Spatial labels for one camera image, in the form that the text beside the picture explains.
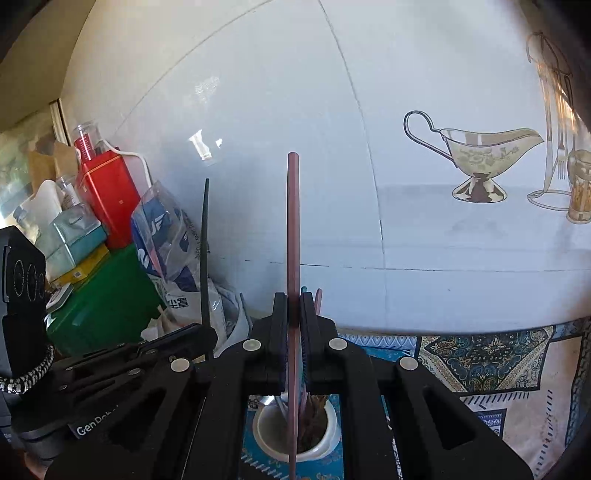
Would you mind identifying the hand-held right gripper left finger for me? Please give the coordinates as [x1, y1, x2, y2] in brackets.
[44, 292, 289, 480]

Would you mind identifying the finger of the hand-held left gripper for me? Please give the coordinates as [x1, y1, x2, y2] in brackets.
[65, 322, 219, 371]
[54, 359, 175, 403]

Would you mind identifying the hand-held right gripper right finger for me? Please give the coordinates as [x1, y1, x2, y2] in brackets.
[300, 292, 534, 480]

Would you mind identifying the dark green chopstick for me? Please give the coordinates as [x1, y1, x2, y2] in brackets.
[199, 178, 217, 363]

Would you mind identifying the white cup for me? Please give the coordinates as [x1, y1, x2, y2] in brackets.
[253, 392, 343, 463]

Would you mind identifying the mauve chopstick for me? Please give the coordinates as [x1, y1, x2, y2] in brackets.
[286, 151, 302, 480]

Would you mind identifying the white printed bag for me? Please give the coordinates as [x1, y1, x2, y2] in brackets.
[161, 277, 251, 340]

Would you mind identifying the yellow flat box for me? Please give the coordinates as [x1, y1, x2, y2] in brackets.
[51, 249, 112, 289]

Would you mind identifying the green box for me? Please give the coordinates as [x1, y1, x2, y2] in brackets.
[46, 244, 168, 358]

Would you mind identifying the teal tissue pack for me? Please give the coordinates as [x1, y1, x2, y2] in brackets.
[37, 203, 109, 278]

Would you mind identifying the blue and white plastic bag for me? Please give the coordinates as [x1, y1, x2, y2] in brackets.
[131, 180, 211, 292]

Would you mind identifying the red tin box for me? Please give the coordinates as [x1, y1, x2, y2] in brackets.
[76, 152, 141, 250]

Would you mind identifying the brown paper box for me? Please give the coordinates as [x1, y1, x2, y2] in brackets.
[28, 141, 79, 195]

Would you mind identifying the patterned patchwork tablecloth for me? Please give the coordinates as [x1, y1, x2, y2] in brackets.
[245, 318, 591, 480]

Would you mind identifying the clear plastic measuring cup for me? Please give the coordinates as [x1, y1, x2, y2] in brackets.
[71, 121, 105, 160]

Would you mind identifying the white cord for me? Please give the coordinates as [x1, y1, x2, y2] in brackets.
[97, 138, 154, 188]

